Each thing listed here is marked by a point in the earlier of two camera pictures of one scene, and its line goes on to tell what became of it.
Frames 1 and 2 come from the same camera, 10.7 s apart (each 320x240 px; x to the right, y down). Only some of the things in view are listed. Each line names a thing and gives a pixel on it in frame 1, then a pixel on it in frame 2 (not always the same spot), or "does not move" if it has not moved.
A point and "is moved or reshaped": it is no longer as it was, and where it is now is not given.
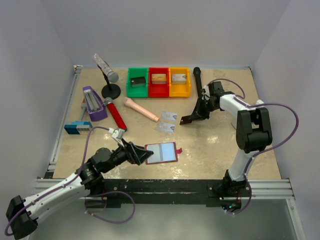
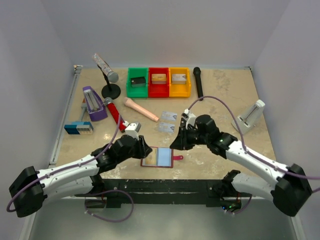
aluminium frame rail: (41, 184) does not move
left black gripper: (132, 153) → (141, 147)
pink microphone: (130, 102) does not move
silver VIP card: (165, 127) does not move
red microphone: (116, 113) does not move
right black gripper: (200, 108) → (185, 137)
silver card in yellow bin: (178, 78) does not move
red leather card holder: (162, 152) is moved or reshaped
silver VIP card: (168, 115) does not move
